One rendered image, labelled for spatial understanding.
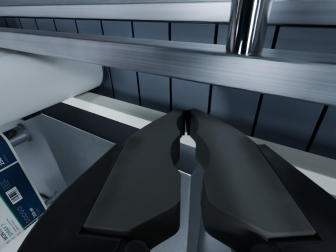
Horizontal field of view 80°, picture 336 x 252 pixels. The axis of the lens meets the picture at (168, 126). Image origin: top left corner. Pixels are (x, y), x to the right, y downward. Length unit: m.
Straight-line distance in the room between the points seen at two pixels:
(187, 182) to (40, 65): 0.18
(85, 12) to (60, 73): 0.07
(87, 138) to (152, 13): 0.22
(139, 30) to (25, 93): 0.11
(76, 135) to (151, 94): 0.19
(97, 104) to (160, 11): 0.10
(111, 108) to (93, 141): 0.14
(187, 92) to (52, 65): 0.12
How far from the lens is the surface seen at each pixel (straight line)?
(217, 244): 0.41
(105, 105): 0.21
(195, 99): 0.18
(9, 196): 0.58
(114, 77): 0.23
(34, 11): 0.32
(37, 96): 0.20
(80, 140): 0.36
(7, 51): 0.25
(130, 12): 0.20
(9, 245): 0.41
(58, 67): 0.21
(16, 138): 0.54
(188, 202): 0.27
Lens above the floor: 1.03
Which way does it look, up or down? 46 degrees down
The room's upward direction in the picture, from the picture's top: 131 degrees counter-clockwise
